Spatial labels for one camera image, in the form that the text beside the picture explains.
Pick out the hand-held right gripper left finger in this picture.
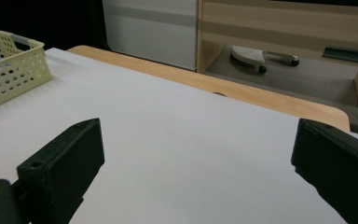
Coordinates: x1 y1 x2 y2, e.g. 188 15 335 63
16 117 105 224

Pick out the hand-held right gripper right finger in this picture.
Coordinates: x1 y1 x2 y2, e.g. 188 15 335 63
290 118 358 224

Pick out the pale yellow perforated plastic basket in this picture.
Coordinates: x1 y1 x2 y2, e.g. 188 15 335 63
0 30 54 114

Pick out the white chair base with casters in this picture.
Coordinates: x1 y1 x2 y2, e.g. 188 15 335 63
228 45 301 75

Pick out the black curtain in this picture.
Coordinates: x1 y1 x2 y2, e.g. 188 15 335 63
0 0 110 52

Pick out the light wooden desk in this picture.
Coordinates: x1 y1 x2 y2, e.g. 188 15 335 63
195 0 358 125

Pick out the white cabinet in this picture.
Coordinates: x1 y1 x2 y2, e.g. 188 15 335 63
102 0 199 72

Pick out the light wooden table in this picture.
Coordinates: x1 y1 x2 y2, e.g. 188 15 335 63
66 45 351 133

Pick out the grey-green drawer handle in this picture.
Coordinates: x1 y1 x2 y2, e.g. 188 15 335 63
321 45 358 64

